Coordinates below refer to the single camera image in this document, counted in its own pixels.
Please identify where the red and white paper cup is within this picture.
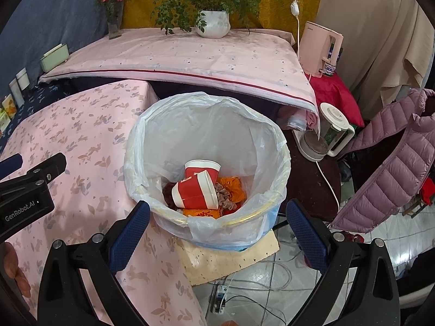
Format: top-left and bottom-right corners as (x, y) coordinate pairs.
(171, 171), (220, 210)
(184, 159), (222, 191)

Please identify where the green plant in white pot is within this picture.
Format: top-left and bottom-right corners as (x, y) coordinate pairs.
(131, 0), (283, 39)

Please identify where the trash bin with white bag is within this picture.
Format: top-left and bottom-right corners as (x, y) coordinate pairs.
(124, 92), (292, 252)

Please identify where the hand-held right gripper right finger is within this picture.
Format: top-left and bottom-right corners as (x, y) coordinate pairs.
(285, 199), (401, 326)

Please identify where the glass vase with red flowers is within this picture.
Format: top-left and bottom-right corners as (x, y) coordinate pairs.
(96, 0), (130, 40)

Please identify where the pink water dispenser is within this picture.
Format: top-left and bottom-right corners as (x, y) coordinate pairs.
(297, 20), (345, 79)

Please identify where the white canister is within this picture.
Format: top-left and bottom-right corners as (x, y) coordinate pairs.
(8, 79), (25, 107)
(15, 68), (31, 91)

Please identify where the beige curtain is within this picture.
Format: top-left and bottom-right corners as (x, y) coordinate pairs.
(316, 0), (435, 110)

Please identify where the white glass kettle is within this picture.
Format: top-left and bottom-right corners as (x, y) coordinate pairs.
(293, 102), (356, 162)

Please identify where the blue blanket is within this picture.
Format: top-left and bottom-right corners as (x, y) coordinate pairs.
(0, 0), (127, 100)

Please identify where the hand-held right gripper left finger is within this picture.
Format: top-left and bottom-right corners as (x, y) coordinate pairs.
(37, 200), (151, 326)

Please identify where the dark red scrunchie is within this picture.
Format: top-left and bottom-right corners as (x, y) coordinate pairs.
(162, 183), (179, 210)

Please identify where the purple down jacket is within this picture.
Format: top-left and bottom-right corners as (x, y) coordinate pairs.
(331, 88), (435, 234)

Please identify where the dark round table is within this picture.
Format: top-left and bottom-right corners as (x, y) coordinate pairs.
(281, 131), (341, 222)

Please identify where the red cloth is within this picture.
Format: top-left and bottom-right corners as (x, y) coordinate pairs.
(307, 74), (365, 128)

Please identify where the pale green box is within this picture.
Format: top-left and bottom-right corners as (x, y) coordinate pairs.
(40, 43), (70, 73)

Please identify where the pink quilt with red stripe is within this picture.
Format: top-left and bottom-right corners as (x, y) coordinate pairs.
(38, 28), (322, 134)

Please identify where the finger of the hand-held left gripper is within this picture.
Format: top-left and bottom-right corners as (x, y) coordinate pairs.
(0, 152), (67, 191)
(0, 154), (24, 177)

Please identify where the white power strip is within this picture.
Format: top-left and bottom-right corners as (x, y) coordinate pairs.
(212, 283), (229, 314)

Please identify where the person's left hand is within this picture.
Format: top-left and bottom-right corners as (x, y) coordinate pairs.
(3, 242), (31, 299)

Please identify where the beige foam board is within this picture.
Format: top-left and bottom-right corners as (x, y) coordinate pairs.
(175, 229), (280, 286)

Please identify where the white cable with switch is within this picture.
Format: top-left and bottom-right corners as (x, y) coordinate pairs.
(290, 0), (302, 47)

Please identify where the beige knitted scrunchie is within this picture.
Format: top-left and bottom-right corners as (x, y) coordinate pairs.
(214, 181), (239, 211)

